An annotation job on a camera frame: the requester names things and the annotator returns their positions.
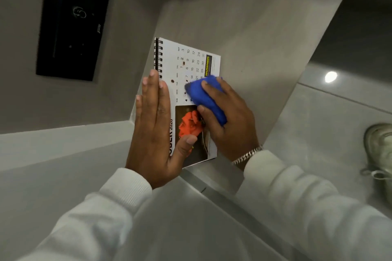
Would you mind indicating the person's right hand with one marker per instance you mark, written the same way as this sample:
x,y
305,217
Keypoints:
x,y
235,129

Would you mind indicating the person's left hand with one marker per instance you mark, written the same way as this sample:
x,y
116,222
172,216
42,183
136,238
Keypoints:
x,y
150,141

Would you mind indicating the person's right middle finger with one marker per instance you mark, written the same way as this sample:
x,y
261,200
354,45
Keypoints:
x,y
225,85

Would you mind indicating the person's left thumb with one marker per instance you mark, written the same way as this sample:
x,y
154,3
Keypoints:
x,y
184,147

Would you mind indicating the person's right thumb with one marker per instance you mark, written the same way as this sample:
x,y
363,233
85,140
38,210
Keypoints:
x,y
208,118

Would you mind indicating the person's left middle finger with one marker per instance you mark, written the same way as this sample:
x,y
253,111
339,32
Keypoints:
x,y
154,95

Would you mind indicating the person's left little finger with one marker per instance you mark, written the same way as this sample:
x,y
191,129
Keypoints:
x,y
140,112

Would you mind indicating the blue cleaning cloth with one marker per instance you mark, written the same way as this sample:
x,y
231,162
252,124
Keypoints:
x,y
202,95

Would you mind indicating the white spiral-bound desk calendar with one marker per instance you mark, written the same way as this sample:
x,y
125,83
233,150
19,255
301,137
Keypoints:
x,y
190,56

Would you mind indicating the person's left forearm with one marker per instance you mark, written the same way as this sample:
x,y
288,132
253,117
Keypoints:
x,y
92,218

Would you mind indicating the person's right forearm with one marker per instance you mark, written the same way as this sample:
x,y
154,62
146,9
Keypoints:
x,y
306,208

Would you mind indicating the grey-green shoe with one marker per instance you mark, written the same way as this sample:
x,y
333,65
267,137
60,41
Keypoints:
x,y
379,147

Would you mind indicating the black wall control panel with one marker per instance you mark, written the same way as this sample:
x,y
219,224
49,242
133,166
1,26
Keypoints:
x,y
73,22

